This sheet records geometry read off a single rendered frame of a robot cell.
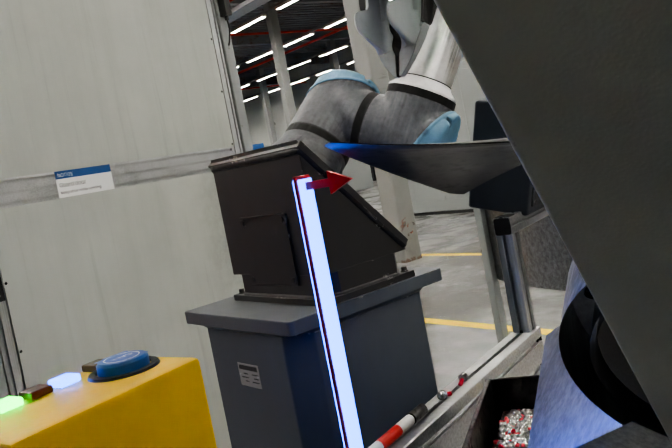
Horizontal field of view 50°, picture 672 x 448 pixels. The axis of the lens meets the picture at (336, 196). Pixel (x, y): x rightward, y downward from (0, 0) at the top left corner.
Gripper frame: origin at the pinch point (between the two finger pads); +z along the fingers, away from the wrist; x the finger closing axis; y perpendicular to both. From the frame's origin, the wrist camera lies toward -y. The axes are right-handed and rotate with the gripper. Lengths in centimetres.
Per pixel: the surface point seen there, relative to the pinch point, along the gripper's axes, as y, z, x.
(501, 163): -6.3, 9.8, 6.8
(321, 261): -1.2, 18.2, -11.7
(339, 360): -4.2, 28.5, -11.8
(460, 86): -857, -335, -435
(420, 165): -0.9, 10.0, 1.0
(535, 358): -58, 30, -13
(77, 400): 27.5, 30.0, -10.4
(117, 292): -80, 11, -158
